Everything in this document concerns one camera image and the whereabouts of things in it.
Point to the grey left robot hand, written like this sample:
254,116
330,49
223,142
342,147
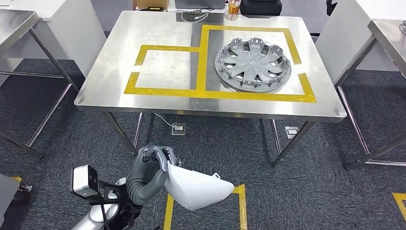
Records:
146,171

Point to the white plastic part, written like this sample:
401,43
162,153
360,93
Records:
196,192

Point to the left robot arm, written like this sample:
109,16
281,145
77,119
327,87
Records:
142,196

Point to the steel workbench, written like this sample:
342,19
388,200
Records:
158,31

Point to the grey floor socket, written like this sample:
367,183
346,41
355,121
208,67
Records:
291,132
178,129

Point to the yellow floor tape marking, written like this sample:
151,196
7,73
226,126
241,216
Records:
242,206

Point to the wide yellow tape outline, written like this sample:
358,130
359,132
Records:
203,63

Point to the grey panel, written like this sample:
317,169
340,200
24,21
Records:
8,196

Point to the grey wheel cover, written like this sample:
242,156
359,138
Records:
253,63

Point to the brown cardboard box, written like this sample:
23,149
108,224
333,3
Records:
149,3

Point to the plastic drink cup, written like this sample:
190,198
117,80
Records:
234,7

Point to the steel table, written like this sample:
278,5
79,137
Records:
387,35
12,25

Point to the black carrying case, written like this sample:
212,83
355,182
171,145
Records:
260,8

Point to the black office chair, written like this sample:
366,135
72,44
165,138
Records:
331,8

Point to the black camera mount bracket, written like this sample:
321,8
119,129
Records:
111,190

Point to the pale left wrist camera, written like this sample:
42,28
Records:
83,181

